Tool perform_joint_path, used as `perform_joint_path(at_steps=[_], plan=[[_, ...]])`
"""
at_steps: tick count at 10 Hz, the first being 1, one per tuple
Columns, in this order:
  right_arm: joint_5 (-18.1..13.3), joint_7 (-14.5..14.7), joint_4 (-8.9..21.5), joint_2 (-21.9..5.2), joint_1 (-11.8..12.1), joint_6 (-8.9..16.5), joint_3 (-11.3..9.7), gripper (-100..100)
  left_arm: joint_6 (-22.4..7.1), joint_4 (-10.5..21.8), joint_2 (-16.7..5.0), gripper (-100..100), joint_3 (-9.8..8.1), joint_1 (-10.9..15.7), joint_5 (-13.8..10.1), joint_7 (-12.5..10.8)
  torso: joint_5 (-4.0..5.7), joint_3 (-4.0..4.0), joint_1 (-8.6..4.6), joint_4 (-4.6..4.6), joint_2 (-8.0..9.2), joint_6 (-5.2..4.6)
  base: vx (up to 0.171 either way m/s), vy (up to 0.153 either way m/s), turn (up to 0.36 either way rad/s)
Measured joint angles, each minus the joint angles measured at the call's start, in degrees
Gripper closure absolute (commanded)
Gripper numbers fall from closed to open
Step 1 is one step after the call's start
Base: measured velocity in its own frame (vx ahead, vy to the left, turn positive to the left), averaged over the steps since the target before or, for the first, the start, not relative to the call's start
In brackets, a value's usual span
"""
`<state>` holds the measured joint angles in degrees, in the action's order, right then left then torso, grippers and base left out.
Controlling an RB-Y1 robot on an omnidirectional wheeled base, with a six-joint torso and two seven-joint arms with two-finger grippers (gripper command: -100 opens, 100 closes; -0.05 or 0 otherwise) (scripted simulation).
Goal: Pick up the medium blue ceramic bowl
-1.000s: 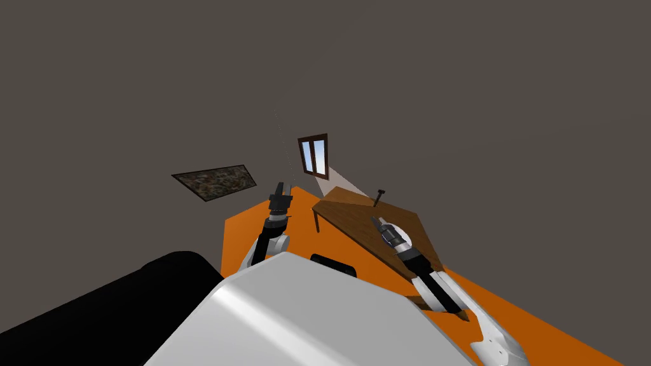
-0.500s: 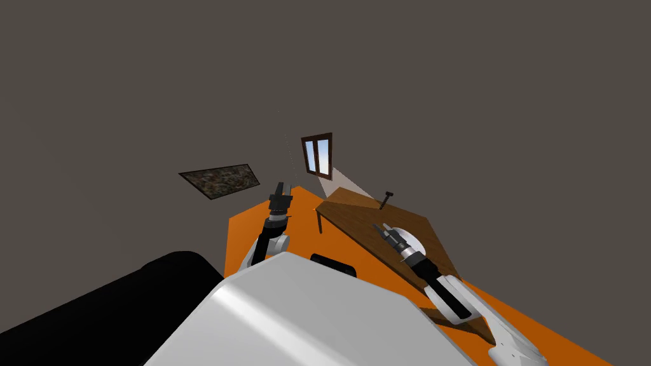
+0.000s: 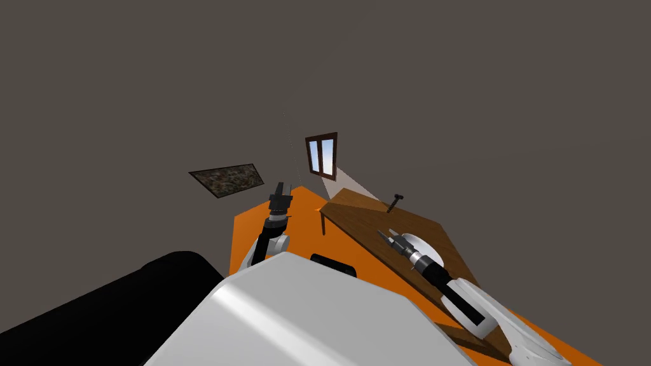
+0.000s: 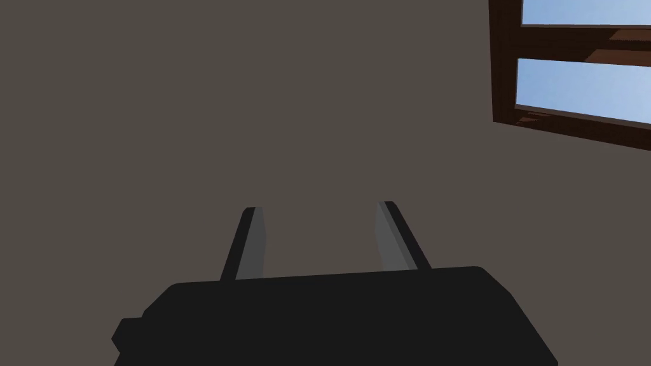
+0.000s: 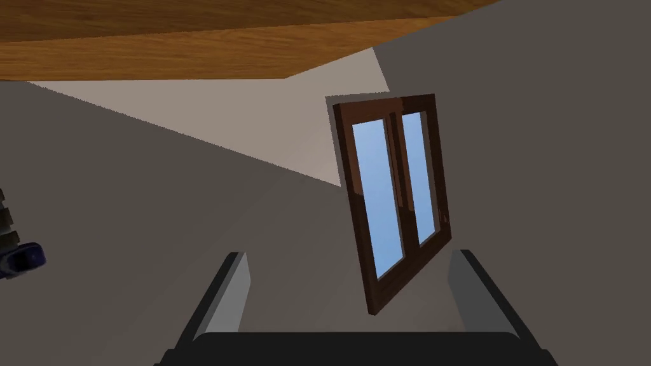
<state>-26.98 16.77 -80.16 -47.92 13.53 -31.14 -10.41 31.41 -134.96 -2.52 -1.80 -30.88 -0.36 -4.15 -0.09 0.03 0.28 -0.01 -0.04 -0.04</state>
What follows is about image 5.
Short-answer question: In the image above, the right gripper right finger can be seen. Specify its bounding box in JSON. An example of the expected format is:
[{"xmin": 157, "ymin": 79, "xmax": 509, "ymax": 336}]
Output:
[{"xmin": 447, "ymin": 248, "xmax": 541, "ymax": 351}]

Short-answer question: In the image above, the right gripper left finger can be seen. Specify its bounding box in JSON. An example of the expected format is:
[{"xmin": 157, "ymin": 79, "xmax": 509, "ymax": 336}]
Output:
[{"xmin": 175, "ymin": 251, "xmax": 252, "ymax": 351}]

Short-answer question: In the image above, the brown framed window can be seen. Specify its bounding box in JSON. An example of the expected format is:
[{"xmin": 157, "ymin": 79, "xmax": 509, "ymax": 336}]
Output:
[{"xmin": 330, "ymin": 93, "xmax": 453, "ymax": 316}]

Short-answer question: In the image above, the dark blue rounded object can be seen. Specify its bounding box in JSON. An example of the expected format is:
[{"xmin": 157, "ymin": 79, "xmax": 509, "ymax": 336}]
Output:
[{"xmin": 0, "ymin": 241, "xmax": 48, "ymax": 280}]

